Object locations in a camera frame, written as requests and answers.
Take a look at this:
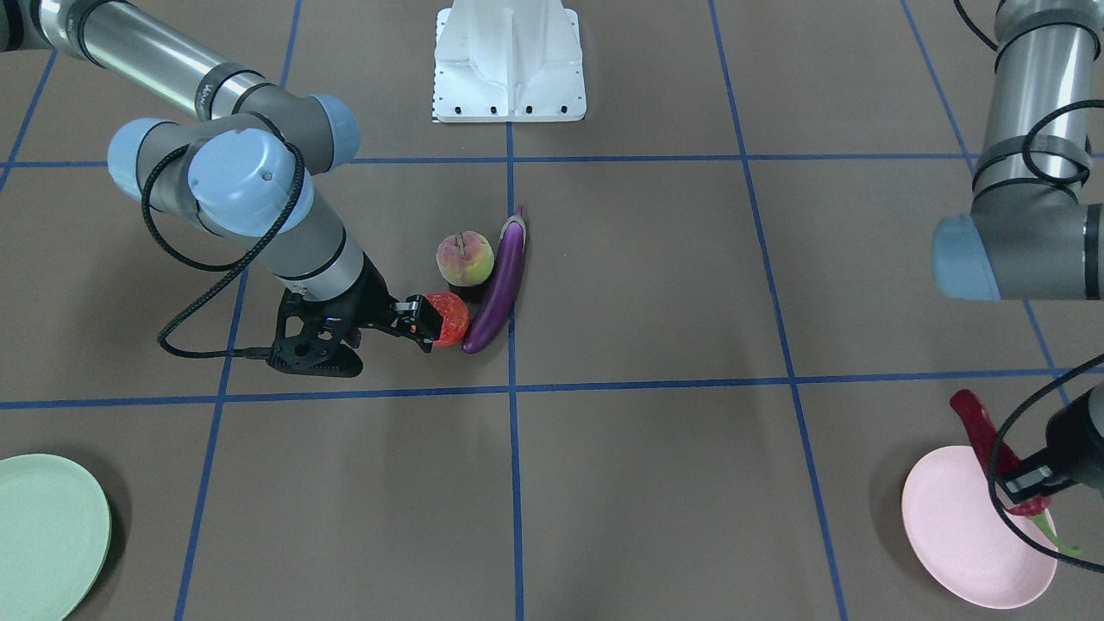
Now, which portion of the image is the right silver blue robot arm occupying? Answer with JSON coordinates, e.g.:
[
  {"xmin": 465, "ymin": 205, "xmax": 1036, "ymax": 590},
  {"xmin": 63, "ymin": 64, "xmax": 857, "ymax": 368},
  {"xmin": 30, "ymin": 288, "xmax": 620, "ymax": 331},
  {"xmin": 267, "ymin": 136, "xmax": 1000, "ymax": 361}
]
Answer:
[{"xmin": 3, "ymin": 1, "xmax": 442, "ymax": 373}]

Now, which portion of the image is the red chili pepper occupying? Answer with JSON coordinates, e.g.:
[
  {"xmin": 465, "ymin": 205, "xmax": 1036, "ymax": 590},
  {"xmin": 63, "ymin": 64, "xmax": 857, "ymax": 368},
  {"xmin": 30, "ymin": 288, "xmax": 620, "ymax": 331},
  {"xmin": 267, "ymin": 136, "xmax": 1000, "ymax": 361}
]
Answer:
[{"xmin": 949, "ymin": 389, "xmax": 1082, "ymax": 557}]

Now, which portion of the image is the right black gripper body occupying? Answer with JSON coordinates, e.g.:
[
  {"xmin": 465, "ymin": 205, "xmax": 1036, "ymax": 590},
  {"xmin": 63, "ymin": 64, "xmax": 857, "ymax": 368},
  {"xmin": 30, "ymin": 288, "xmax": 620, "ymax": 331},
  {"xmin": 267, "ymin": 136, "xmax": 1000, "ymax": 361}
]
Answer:
[{"xmin": 342, "ymin": 255, "xmax": 399, "ymax": 346}]

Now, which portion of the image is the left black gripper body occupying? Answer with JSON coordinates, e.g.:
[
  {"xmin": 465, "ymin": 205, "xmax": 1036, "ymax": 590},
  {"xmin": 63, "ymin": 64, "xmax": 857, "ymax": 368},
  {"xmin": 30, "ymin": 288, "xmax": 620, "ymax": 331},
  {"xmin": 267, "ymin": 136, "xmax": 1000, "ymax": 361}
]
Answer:
[{"xmin": 1045, "ymin": 401, "xmax": 1103, "ymax": 485}]

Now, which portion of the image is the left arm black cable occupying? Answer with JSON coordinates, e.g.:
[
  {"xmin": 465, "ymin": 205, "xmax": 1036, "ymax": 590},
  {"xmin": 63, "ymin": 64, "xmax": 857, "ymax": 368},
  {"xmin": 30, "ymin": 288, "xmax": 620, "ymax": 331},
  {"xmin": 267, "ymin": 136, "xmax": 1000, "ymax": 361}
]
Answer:
[{"xmin": 953, "ymin": 0, "xmax": 1104, "ymax": 573}]

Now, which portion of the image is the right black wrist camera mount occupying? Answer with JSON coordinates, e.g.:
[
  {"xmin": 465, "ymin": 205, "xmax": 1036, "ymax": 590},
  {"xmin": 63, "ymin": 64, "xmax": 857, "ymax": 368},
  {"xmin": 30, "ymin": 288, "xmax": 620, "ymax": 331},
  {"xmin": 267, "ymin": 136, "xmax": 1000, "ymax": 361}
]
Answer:
[{"xmin": 265, "ymin": 291, "xmax": 363, "ymax": 379}]

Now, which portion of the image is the green plate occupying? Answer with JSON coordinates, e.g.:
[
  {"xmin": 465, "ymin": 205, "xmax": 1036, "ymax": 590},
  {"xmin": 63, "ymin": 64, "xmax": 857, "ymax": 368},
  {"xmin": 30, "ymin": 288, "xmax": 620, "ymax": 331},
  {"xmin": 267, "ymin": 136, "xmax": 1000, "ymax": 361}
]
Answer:
[{"xmin": 1, "ymin": 455, "xmax": 113, "ymax": 620}]

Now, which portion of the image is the purple eggplant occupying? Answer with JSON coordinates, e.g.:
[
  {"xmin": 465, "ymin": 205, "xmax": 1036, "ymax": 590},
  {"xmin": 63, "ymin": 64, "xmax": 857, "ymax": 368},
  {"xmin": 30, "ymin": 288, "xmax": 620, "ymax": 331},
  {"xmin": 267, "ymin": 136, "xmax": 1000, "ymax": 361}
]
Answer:
[{"xmin": 461, "ymin": 204, "xmax": 529, "ymax": 354}]

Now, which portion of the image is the white camera stand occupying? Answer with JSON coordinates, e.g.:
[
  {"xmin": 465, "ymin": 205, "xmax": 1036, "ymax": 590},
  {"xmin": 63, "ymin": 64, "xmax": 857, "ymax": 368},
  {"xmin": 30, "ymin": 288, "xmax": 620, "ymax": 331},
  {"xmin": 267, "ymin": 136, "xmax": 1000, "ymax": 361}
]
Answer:
[{"xmin": 431, "ymin": 1, "xmax": 587, "ymax": 123}]

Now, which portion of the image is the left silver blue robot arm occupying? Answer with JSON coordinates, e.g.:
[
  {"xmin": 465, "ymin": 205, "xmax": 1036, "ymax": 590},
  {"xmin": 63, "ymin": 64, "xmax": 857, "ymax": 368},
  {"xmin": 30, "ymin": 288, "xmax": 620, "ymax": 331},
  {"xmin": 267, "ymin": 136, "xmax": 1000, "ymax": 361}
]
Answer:
[{"xmin": 931, "ymin": 1, "xmax": 1101, "ymax": 302}]

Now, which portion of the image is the red pomegranate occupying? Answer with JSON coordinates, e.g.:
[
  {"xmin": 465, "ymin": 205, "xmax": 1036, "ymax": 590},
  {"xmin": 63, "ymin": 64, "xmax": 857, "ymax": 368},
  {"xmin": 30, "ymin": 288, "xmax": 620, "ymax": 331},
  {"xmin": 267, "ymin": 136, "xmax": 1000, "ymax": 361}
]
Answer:
[{"xmin": 424, "ymin": 291, "xmax": 470, "ymax": 347}]

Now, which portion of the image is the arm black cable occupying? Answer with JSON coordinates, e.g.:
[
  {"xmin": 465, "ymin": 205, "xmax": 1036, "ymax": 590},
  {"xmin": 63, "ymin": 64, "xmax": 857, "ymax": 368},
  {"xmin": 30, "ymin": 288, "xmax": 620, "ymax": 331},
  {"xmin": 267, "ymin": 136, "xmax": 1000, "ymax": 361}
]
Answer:
[
  {"xmin": 953, "ymin": 0, "xmax": 1104, "ymax": 573},
  {"xmin": 141, "ymin": 112, "xmax": 307, "ymax": 359}
]

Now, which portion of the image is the pink plate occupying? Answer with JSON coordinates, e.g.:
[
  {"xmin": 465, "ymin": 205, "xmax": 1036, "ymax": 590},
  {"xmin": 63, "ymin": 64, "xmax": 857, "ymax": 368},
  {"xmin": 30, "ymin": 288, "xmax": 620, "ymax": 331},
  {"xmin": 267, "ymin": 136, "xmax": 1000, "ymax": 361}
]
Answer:
[{"xmin": 900, "ymin": 448, "xmax": 1057, "ymax": 610}]

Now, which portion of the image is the yellow pink peach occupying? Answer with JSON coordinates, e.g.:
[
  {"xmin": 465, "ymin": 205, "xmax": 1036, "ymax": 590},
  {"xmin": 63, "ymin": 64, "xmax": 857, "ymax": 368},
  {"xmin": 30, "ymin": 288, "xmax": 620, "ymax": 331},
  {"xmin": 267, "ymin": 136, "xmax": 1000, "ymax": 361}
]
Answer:
[{"xmin": 436, "ymin": 231, "xmax": 493, "ymax": 287}]

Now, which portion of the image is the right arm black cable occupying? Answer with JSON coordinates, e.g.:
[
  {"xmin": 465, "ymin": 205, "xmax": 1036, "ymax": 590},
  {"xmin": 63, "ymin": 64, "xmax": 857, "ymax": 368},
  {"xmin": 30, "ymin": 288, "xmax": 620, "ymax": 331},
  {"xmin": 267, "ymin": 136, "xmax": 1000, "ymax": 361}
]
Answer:
[{"xmin": 141, "ymin": 112, "xmax": 307, "ymax": 359}]

